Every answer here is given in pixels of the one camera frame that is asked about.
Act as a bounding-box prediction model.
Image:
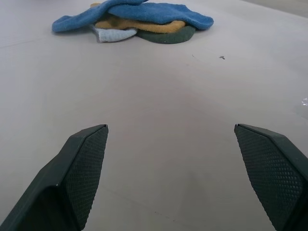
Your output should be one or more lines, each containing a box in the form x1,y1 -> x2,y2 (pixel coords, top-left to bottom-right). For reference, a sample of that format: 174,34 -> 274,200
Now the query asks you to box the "dark green cloth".
136,25 -> 196,45

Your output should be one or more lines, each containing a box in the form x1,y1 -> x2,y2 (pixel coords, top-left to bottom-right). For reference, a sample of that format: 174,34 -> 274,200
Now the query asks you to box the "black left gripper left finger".
0,124 -> 109,231

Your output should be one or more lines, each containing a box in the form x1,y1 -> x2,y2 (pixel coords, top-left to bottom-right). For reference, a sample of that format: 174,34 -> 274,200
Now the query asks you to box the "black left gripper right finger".
234,123 -> 308,231

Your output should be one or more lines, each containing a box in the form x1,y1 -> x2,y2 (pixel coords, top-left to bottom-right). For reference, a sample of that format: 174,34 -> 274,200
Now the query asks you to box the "light blue cloth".
91,25 -> 138,44

